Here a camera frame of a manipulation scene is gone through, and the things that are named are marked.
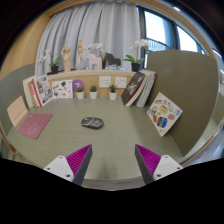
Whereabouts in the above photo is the window with dark frame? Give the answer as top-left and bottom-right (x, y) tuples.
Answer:
(138, 6), (208, 69)

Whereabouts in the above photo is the dark grey computer mouse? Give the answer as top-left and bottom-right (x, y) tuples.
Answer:
(80, 116), (105, 130)

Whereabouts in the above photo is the white leaning book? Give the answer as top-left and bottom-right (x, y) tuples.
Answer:
(22, 75), (37, 109)

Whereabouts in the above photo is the red-edged picture magazine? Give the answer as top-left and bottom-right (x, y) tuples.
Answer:
(28, 74), (54, 108)

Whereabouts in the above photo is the light wooden desk shelf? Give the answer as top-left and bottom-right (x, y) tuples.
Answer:
(46, 68), (138, 99)

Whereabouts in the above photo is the black book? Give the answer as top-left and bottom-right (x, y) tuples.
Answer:
(120, 71), (148, 108)

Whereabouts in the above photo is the food picture sticker card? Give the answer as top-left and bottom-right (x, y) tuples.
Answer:
(146, 91), (184, 138)

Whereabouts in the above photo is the pale orange card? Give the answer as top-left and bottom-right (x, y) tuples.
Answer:
(6, 95), (29, 128)

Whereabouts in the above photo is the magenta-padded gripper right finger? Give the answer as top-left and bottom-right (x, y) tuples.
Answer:
(134, 143), (184, 186)

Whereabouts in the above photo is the olive desk partition panel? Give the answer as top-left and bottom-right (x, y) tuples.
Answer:
(0, 63), (36, 134)
(145, 49), (218, 158)

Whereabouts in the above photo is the white wall socket plate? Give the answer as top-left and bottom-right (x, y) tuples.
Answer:
(98, 75), (112, 89)
(114, 76), (128, 89)

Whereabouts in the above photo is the wooden artist mannequin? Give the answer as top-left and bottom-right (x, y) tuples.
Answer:
(76, 39), (86, 70)

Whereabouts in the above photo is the black wooden horse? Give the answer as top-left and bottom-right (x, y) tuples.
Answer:
(104, 52), (122, 70)

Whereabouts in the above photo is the grey curtain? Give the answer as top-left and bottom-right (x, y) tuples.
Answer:
(34, 1), (142, 77)

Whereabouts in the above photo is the round purple sign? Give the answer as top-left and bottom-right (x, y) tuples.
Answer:
(72, 79), (86, 94)

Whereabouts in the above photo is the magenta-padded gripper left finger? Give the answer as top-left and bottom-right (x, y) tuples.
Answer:
(43, 143), (93, 187)

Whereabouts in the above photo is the white sticker sheet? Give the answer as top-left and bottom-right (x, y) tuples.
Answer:
(51, 79), (74, 100)

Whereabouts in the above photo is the pink wooden horse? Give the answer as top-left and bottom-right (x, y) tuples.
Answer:
(85, 53), (103, 71)

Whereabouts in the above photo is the white orchid in black pot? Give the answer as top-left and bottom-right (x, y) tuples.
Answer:
(123, 38), (151, 73)
(87, 42), (109, 70)
(38, 49), (62, 75)

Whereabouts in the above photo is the small succulent in white pot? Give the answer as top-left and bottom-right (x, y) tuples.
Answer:
(75, 85), (86, 100)
(108, 83), (119, 101)
(89, 85), (99, 100)

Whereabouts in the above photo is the wooden hand model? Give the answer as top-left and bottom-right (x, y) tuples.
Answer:
(60, 46), (73, 73)

